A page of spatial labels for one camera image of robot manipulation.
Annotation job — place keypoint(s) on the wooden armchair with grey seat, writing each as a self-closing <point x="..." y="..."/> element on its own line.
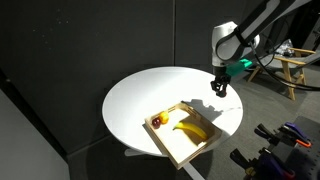
<point x="290" y="75"/>

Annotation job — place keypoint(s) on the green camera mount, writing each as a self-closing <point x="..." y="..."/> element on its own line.
<point x="238" y="67"/>

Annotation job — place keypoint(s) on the clear plastic bag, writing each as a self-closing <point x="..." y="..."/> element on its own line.
<point x="283" y="48"/>

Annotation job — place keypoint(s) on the black perforated board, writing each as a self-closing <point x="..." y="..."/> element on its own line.
<point x="308" y="156"/>

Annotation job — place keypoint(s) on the small yellow round fruit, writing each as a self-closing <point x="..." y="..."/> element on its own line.
<point x="164" y="117"/>

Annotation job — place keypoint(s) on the wooden tray box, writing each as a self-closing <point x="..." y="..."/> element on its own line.
<point x="186" y="150"/>

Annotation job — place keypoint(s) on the yellow banana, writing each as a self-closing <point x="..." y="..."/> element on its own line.
<point x="193" y="130"/>

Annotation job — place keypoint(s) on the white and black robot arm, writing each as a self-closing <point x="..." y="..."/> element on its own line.
<point x="230" y="40"/>

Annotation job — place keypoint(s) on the purple clamp with orange tips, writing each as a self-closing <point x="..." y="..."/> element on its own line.
<point x="295" y="131"/>
<point x="266" y="165"/>

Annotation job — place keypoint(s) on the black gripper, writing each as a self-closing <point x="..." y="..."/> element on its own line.
<point x="221" y="74"/>

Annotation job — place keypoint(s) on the small dark red fruit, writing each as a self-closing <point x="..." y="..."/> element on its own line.
<point x="156" y="123"/>

